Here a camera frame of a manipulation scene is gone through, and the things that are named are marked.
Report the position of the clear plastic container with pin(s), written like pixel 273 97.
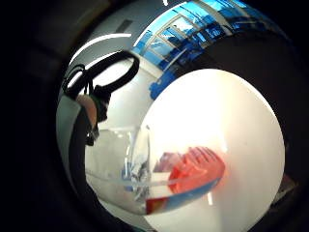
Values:
pixel 135 193

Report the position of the red ribbed toy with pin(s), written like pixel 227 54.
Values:
pixel 196 167

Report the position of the purple toy piece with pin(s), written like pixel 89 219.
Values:
pixel 167 161

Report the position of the grey ceiling vent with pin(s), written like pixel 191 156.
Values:
pixel 125 25

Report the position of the long ceiling lamp strip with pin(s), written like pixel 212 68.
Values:
pixel 111 72
pixel 103 40

